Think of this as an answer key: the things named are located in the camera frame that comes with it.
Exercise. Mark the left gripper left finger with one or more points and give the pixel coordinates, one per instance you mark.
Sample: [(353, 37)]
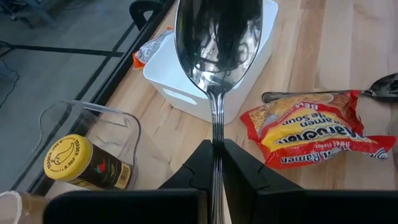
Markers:
[(124, 207)]

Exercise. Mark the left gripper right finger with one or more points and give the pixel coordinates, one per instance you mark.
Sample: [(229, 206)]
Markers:
[(311, 208)]

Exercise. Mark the yellow-lid dark spice jar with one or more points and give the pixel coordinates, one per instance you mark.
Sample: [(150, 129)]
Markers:
[(81, 161)]

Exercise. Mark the red beef ramen packet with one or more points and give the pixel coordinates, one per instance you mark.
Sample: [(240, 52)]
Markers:
[(311, 130)]

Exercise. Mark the silver metal spoon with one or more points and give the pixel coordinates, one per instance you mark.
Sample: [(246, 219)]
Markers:
[(217, 46), (385, 87)]

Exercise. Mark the clear plastic bin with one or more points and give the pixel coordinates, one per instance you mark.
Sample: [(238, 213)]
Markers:
[(102, 124)]

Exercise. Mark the white plastic bin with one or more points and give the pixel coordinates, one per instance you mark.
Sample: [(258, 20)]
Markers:
[(168, 74)]

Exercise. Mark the orange-edged ramen packet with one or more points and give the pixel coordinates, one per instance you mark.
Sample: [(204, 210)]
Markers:
[(152, 49)]

